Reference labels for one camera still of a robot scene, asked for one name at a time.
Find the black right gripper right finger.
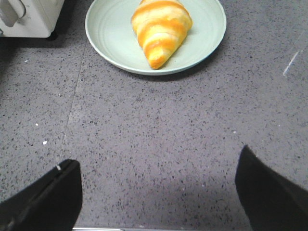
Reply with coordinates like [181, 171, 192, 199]
[235, 145, 308, 231]

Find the white Toshiba toaster oven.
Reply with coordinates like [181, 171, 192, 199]
[0, 0, 64, 38]

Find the yellow striped croissant bread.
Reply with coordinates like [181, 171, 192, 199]
[131, 0, 193, 69]

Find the lower beige timer knob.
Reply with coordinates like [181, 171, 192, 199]
[0, 0, 26, 27]

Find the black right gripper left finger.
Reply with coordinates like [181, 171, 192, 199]
[0, 159, 83, 231]

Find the light green plate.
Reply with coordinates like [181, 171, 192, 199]
[85, 0, 227, 76]

